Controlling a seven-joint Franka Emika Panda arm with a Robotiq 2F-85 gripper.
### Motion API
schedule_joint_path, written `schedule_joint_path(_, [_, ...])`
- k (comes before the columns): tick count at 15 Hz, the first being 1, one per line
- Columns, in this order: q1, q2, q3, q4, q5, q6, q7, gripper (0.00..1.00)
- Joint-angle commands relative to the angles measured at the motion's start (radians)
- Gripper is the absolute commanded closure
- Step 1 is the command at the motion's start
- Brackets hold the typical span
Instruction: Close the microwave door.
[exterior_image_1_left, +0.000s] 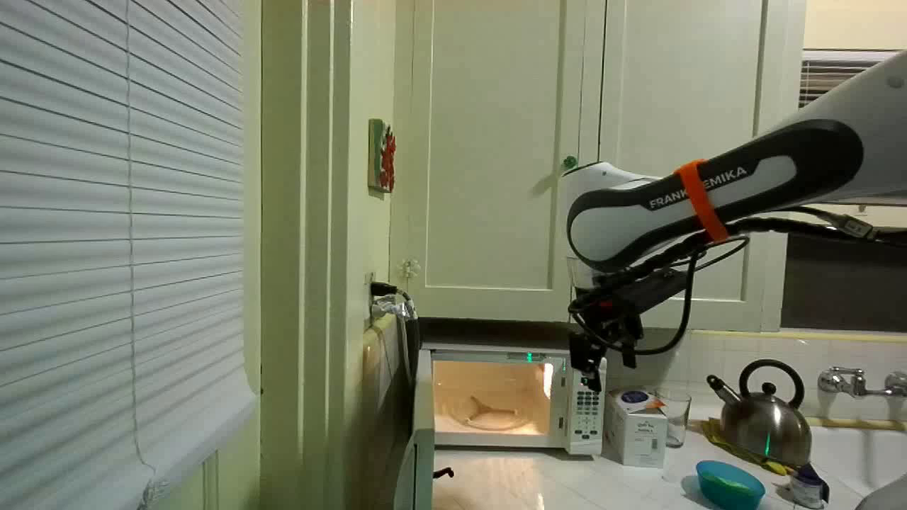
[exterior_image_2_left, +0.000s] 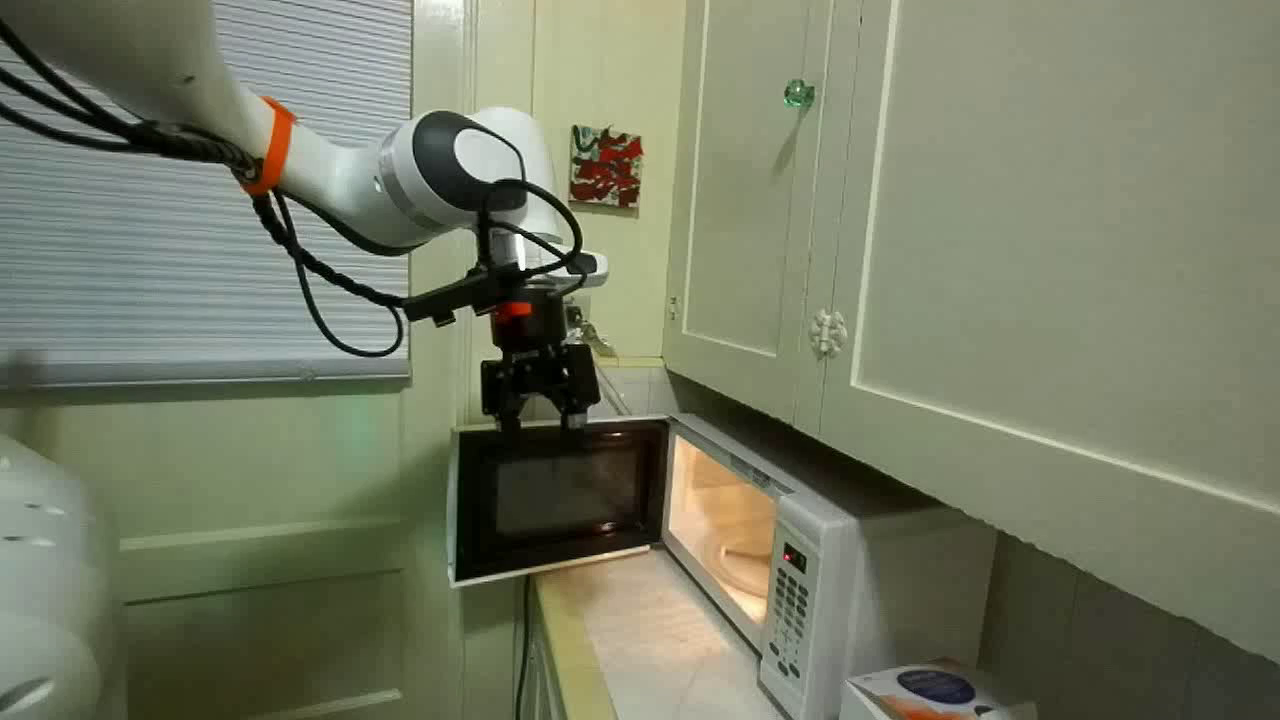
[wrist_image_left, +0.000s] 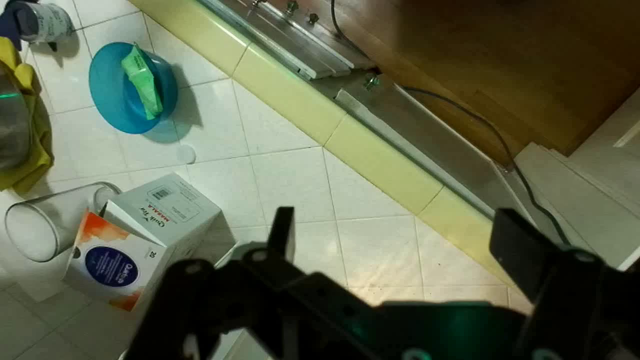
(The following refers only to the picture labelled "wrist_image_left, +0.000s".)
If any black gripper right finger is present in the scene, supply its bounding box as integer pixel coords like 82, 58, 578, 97
491, 209, 570, 303

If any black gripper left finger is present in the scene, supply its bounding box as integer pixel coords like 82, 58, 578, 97
268, 206, 296, 261

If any white microwave oven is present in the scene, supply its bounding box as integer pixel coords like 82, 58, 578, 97
516, 90, 640, 271

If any white orange cardboard box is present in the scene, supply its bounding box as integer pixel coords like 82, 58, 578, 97
65, 174, 221, 312

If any wooden window sill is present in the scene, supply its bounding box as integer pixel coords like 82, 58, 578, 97
319, 0, 640, 164

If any blue plastic bowl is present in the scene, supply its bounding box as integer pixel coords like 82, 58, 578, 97
89, 43, 178, 134

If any green snack packet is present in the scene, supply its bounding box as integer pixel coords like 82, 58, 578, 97
120, 47, 165, 120

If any grey translucent container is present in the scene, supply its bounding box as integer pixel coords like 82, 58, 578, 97
0, 65, 33, 171

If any small grey cup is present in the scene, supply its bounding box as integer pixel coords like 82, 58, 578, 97
15, 2, 74, 49

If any black power cable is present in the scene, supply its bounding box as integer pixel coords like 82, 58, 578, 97
328, 0, 573, 249

